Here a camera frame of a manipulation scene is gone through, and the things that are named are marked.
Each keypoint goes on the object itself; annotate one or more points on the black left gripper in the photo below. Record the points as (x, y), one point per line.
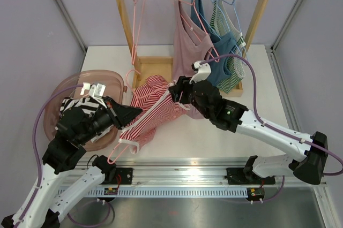
(121, 115)

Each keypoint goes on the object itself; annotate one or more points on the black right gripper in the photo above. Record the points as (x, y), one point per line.
(183, 82)

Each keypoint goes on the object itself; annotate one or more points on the red white striped tank top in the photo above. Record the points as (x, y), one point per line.
(158, 108)

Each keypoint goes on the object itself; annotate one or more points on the black white striped tank top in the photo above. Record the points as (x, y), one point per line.
(88, 105)

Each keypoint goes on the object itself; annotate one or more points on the pink wire hanger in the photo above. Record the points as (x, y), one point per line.
(136, 27)
(134, 89)
(216, 59)

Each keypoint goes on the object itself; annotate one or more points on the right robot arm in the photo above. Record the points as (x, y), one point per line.
(303, 156)

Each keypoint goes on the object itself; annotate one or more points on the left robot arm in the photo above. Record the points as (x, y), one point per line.
(44, 207)

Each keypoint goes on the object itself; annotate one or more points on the dusty pink tank top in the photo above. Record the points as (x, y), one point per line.
(191, 43)

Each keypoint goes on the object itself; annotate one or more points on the teal blue tank top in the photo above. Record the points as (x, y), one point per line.
(224, 45)

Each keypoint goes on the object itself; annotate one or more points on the green white striped tank top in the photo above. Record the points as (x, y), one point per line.
(235, 65)

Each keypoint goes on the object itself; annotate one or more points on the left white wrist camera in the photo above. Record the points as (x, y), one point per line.
(95, 91)

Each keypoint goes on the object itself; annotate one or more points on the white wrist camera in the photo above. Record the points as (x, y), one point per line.
(202, 71)
(95, 91)

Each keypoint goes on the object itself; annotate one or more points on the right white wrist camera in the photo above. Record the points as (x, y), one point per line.
(202, 71)

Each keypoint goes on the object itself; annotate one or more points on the aluminium mounting rail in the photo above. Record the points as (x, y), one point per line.
(191, 172)

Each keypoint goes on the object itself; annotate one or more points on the white slotted cable duct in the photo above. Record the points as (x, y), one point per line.
(169, 192)

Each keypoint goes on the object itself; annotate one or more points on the light blue wire hanger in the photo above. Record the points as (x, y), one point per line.
(222, 24)
(202, 16)

